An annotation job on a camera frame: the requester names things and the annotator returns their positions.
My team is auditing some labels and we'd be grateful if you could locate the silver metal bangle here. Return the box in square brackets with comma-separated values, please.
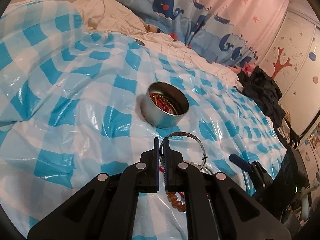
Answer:
[159, 132, 208, 171]

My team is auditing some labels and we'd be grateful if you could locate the gold wire bangle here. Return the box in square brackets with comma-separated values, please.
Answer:
[149, 93, 175, 113]

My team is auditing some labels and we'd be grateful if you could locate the black clothing pile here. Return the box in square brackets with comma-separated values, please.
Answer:
[237, 67, 300, 148]

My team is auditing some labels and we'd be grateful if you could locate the blue white checkered plastic cloth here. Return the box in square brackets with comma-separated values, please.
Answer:
[1, 0, 286, 236]

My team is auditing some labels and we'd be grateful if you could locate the pink cloth item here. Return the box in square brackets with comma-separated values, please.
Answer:
[228, 62, 256, 76]

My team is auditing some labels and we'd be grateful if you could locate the round silver metal tin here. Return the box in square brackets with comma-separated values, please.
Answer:
[140, 82, 189, 129]

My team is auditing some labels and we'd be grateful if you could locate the white wardrobe with tree decal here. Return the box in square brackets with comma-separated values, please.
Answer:
[259, 11, 319, 135]

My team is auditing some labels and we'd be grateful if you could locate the blue whale print curtain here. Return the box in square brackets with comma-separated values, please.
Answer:
[117, 0, 290, 66]

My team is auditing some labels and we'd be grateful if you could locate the white grid pattern quilt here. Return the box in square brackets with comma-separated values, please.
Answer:
[132, 31, 243, 91]

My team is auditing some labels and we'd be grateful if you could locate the small silver tin lid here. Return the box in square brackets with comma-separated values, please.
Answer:
[135, 38, 145, 47]

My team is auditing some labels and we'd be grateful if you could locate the white grid pattern pillow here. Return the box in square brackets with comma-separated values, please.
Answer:
[72, 0, 148, 36]

